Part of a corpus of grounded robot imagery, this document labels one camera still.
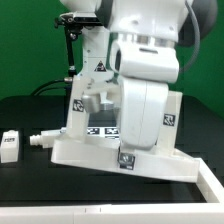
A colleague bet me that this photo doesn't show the white marker sheet with tags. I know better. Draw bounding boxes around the white marker sheet with tags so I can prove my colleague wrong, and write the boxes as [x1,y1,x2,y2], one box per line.
[87,127,119,139]

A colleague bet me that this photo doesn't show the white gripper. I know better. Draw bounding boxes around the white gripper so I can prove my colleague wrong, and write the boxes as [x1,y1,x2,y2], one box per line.
[82,78,168,150]

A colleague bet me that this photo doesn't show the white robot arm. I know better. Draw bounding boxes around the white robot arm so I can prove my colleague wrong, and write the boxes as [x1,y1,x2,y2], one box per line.
[60,0,218,150]

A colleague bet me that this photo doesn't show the white desk tabletop tray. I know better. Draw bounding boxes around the white desk tabletop tray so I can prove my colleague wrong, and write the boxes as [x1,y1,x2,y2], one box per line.
[51,137,200,183]

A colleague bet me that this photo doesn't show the grey braided camera cable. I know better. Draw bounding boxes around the grey braided camera cable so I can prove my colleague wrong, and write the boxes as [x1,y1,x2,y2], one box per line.
[178,0,202,74]

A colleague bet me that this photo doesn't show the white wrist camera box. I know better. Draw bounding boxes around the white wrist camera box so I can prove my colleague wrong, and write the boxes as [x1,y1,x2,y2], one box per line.
[109,40,179,83]

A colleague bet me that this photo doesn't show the black base cables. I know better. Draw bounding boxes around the black base cables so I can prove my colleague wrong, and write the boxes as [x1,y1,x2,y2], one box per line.
[31,78,76,97]

